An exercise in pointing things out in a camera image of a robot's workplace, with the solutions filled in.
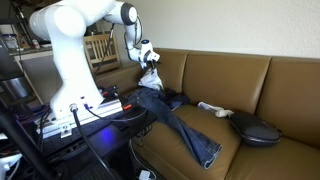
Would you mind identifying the white floor cable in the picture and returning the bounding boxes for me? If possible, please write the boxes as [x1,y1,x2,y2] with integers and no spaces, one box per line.
[128,139,158,180]

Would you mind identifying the white power adapter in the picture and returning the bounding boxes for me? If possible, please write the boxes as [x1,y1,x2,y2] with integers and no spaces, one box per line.
[137,169,152,180]

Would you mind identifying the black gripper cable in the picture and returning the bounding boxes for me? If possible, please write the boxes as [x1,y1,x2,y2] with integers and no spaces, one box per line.
[93,14,144,76]

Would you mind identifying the blue denim jeans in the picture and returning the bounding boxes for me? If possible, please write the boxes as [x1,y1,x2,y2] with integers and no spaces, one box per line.
[125,87,224,170]

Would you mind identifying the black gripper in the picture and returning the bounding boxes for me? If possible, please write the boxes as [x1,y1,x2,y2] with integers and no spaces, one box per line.
[145,58,161,75]

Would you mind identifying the thick black base cable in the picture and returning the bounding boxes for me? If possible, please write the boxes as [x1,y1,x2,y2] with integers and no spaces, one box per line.
[68,103,118,180]

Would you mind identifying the aluminium robot base mount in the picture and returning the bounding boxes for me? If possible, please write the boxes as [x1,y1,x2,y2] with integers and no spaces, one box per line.
[34,97,125,140]

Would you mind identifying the red white can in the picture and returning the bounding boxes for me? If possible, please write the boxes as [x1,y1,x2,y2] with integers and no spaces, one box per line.
[31,38,41,50]

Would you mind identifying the white towel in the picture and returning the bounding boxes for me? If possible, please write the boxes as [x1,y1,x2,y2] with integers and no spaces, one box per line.
[137,68,165,92]

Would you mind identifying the thin black cable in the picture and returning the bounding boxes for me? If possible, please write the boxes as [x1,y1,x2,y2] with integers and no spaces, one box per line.
[83,103,148,123]

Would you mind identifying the black robot table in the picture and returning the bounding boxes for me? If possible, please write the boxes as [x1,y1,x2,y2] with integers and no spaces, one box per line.
[18,94,158,180]

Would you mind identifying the wooden slatted chair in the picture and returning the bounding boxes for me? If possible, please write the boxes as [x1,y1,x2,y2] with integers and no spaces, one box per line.
[82,32,123,76]

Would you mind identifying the black oval cushion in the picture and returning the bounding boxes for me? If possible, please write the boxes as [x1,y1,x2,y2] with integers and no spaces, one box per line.
[228,111,283,148]

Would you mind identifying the brown leather sofa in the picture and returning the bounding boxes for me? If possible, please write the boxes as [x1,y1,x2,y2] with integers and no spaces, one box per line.
[94,47,320,180]

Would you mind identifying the black box with red button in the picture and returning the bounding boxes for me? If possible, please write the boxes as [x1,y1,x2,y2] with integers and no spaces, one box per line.
[100,85,121,101]

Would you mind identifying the grey kitchen counter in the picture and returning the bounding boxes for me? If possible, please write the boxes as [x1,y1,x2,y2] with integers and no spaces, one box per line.
[7,45,63,105]

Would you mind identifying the black tripod pole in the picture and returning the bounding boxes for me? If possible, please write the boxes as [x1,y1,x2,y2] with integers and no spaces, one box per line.
[0,105,55,180]

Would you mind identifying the clear storage jar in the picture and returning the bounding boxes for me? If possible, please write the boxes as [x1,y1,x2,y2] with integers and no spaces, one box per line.
[2,33,20,52]

